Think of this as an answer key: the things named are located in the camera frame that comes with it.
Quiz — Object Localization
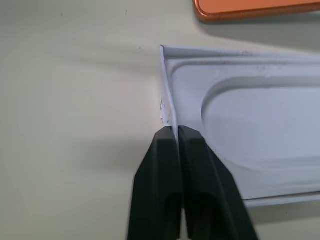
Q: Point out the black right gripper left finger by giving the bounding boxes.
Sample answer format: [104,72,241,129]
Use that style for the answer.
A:
[127,126,185,240]

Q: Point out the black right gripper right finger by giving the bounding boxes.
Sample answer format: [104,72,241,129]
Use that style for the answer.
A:
[177,124,261,240]

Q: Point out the white phone box tray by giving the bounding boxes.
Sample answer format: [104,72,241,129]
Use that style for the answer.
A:
[159,44,320,209]

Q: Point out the orange tray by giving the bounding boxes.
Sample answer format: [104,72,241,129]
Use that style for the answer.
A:
[192,0,320,25]

